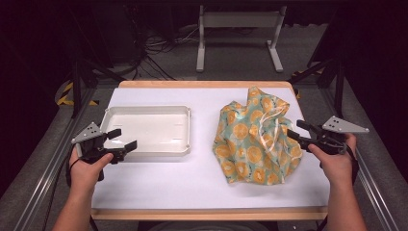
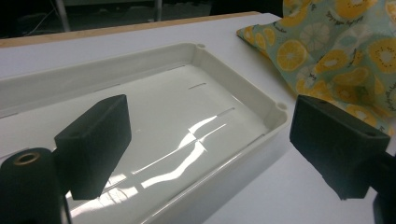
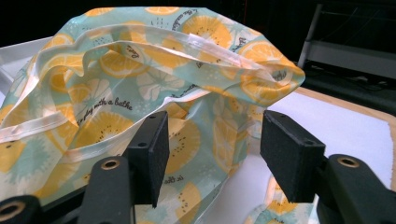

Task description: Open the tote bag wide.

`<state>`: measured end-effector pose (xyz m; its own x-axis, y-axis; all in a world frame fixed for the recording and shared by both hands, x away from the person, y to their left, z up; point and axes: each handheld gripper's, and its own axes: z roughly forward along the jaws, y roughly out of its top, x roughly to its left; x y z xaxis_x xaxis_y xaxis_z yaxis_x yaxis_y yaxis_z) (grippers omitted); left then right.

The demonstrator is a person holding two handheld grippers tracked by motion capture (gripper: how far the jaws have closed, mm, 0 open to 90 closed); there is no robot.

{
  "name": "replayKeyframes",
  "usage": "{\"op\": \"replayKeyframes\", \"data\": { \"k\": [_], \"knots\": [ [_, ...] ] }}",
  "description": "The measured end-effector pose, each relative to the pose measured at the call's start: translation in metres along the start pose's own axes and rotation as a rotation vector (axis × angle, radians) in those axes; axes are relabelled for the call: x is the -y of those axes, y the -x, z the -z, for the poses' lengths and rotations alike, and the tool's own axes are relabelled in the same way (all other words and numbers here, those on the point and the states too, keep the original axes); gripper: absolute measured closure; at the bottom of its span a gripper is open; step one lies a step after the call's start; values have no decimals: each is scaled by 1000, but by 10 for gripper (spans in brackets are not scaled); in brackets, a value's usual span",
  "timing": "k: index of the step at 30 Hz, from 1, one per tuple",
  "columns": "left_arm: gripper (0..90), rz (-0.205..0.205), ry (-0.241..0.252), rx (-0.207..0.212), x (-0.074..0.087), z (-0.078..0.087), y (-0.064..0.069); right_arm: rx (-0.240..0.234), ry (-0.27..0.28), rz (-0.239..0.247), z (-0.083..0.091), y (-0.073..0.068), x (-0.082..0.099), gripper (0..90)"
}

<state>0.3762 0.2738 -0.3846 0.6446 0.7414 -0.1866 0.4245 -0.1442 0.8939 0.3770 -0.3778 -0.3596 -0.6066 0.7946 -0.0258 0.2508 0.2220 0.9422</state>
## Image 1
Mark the white plastic tray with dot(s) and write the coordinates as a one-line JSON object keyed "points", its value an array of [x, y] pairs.
{"points": [[150, 130]]}

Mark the person's right hand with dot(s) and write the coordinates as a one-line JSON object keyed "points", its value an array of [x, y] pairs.
{"points": [[336, 163]]}

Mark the yellow-black hazard tape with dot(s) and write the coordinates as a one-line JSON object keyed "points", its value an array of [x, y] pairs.
{"points": [[65, 96]]}

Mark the person's left hand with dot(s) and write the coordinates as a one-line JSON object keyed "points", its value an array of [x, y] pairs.
{"points": [[85, 171]]}

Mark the white table mat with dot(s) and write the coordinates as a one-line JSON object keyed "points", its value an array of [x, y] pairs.
{"points": [[179, 179]]}

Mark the aluminium rail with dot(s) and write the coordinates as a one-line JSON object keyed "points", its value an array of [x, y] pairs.
{"points": [[45, 179], [375, 189]]}

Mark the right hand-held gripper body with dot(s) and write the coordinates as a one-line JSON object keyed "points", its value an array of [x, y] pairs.
{"points": [[330, 138]]}

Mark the black metal stand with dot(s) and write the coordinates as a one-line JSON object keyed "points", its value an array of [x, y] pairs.
{"points": [[77, 80], [336, 80]]}

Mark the white metal stand frame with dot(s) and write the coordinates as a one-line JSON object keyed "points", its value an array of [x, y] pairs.
{"points": [[240, 20]]}

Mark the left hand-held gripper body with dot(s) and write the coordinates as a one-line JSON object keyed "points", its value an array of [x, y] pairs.
{"points": [[93, 146]]}

